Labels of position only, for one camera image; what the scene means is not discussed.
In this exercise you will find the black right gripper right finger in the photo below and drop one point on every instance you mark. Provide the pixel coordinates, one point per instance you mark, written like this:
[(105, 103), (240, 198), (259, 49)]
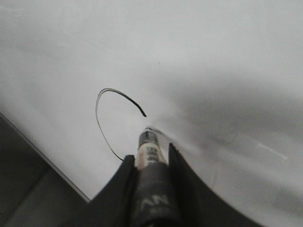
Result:
[(199, 205)]

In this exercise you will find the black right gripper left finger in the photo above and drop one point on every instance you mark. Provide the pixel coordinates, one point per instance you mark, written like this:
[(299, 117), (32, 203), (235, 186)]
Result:
[(111, 207)]

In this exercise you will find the black whiteboard marker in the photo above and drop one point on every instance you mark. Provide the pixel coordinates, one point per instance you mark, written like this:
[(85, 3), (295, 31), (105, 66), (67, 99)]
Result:
[(154, 202)]

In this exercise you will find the white whiteboard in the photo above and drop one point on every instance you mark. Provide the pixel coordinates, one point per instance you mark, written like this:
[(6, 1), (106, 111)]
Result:
[(221, 79)]

